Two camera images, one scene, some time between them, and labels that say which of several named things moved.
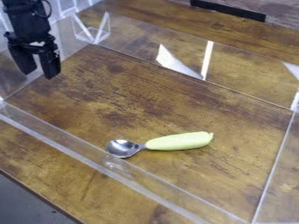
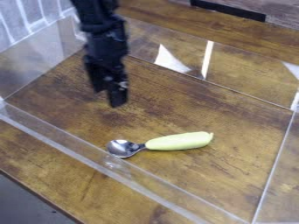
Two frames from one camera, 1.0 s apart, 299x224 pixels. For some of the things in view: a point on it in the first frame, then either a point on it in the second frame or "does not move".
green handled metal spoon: (124, 148) does not move
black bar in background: (229, 10) does not move
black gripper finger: (51, 59) -> (117, 85)
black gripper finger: (23, 58) -> (98, 78)
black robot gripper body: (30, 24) -> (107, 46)
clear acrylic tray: (169, 126) does not move
